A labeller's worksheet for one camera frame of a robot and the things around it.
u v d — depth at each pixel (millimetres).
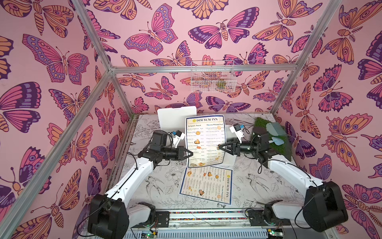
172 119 870
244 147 683
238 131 687
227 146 745
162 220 734
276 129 1066
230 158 854
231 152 698
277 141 1019
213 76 950
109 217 389
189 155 745
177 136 718
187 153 742
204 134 745
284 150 975
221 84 945
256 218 730
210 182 858
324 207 405
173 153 684
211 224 729
